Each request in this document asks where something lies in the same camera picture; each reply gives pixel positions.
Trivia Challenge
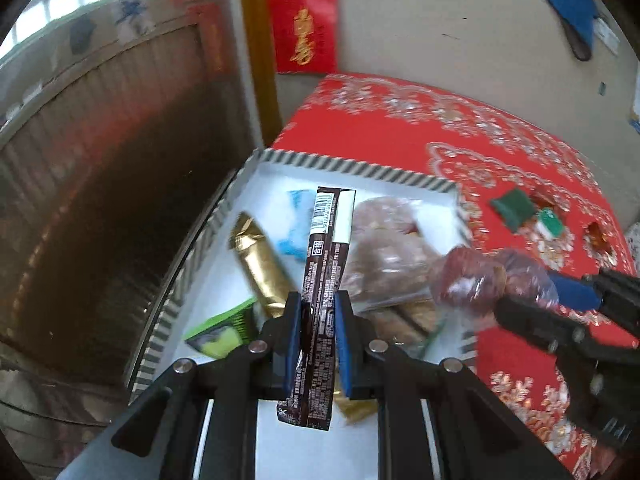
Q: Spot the green black snack packet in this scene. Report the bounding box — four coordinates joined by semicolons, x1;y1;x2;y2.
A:
183;298;258;360

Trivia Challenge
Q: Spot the small red pyramid candy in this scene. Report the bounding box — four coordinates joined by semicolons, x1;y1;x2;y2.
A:
585;221;613;257

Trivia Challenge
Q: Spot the dark brown chocolate bar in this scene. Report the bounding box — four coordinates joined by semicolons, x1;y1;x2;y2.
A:
277;188;356;431

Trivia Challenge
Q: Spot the gold foil snack bar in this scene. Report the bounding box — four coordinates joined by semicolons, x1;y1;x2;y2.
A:
228;211;379;426

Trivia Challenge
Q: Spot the green lidded jelly cup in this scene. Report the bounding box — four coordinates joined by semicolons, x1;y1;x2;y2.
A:
535;208;565;240

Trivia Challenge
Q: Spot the clear bag of cookies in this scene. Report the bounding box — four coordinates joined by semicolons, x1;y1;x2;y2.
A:
341;196;445;359

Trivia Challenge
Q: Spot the dark green snack packet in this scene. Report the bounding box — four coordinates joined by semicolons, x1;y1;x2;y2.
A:
489;188;537;233

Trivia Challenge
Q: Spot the red foil snack packet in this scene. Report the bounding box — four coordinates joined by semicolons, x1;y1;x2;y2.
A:
529;186;558;210

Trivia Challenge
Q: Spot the floral fabric chair cushion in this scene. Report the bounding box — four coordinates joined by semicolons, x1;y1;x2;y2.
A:
625;221;640;275

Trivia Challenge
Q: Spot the striped white tray box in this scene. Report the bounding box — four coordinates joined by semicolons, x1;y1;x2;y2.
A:
128;147;481;480

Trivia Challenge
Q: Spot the light blue snack packet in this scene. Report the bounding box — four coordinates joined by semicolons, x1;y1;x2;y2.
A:
277;190;316;262

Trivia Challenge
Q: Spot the red floral tablecloth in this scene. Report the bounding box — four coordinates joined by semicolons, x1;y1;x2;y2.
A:
276;74;634;479

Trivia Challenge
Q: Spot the metal roller shutter door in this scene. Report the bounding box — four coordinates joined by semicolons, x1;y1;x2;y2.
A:
1;10;250;476

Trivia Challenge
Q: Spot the blue flower sticker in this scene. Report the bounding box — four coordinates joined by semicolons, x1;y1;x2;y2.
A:
112;0;155;44

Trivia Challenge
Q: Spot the white blue wall notice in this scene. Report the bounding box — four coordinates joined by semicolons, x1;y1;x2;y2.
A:
628;67;640;133

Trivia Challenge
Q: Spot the white wall socket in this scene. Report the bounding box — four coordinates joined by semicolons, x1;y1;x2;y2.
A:
593;16;620;55

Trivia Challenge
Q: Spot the blue cloth on wall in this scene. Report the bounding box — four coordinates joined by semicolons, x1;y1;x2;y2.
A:
547;0;597;62

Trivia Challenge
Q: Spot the red wall poster gold print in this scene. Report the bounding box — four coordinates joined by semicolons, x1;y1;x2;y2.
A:
267;0;338;74

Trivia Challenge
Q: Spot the brown wooden door frame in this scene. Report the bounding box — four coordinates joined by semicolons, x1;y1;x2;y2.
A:
241;0;283;146

